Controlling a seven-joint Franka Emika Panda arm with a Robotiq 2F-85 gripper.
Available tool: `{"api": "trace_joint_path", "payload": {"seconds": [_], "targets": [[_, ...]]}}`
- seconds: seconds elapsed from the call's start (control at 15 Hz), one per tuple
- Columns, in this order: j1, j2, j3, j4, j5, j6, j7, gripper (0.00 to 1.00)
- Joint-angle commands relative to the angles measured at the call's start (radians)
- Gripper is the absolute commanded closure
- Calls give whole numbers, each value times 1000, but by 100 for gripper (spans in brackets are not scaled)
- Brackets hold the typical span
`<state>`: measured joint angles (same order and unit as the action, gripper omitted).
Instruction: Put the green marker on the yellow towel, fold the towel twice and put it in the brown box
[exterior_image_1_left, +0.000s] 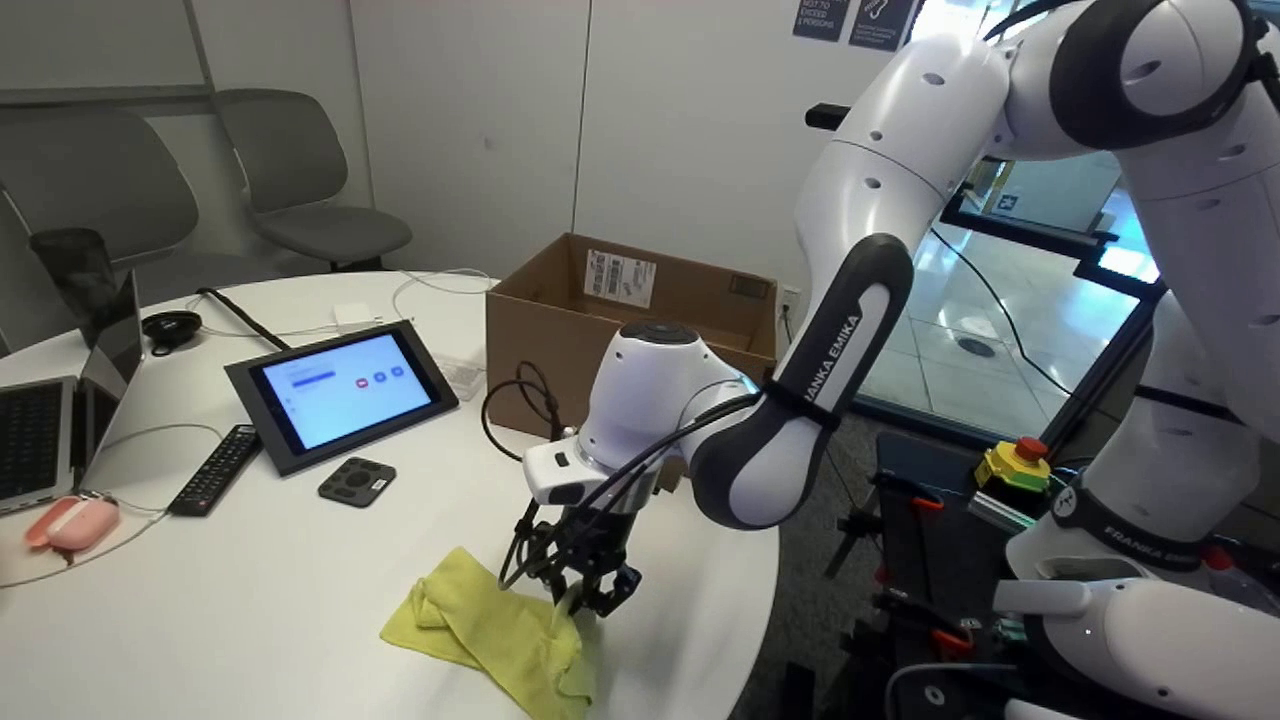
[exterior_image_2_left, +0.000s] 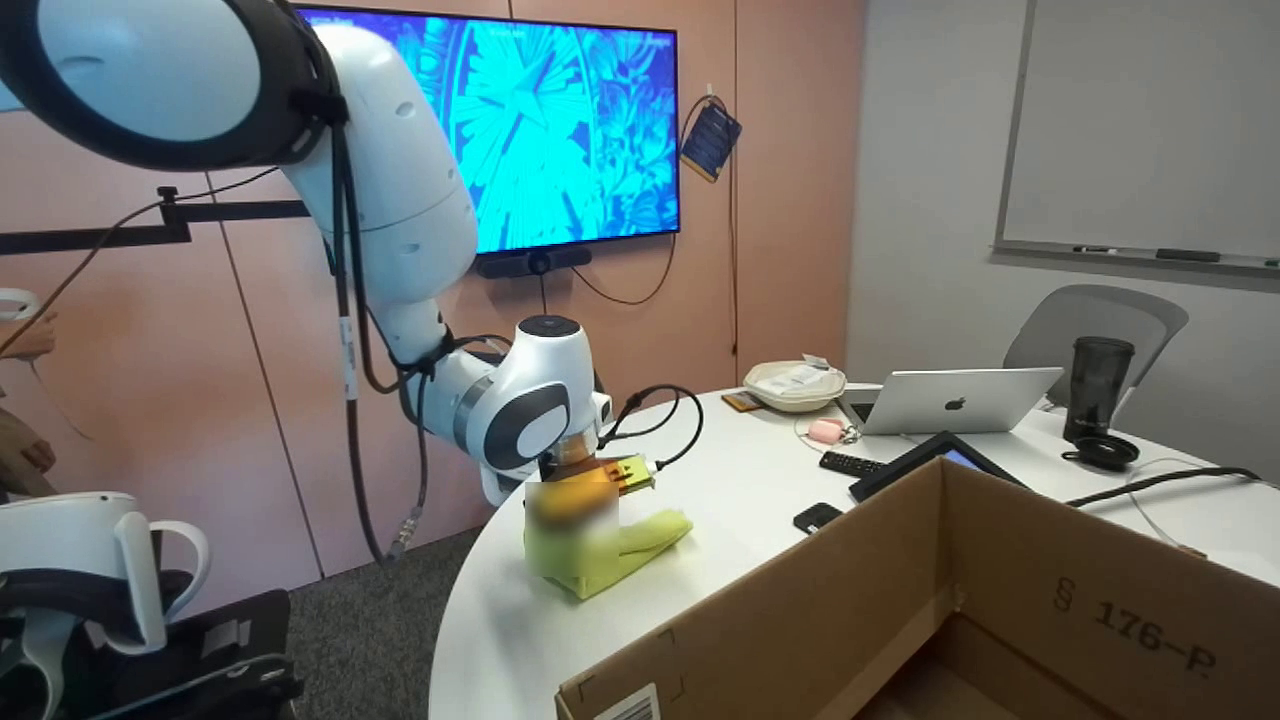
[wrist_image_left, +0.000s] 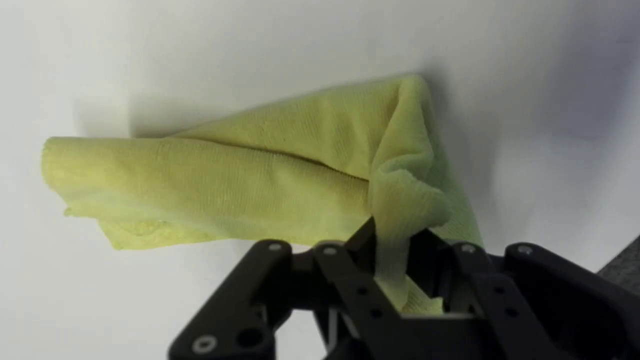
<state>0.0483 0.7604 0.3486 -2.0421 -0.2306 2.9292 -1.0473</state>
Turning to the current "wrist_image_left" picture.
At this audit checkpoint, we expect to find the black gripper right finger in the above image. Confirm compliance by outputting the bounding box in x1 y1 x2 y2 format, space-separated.
404 228 640 360

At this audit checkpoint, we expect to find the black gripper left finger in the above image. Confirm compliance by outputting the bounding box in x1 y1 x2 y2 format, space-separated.
166 214 430 360

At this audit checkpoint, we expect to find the yellow towel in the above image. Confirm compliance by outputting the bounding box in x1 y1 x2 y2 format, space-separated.
41 71 486 321

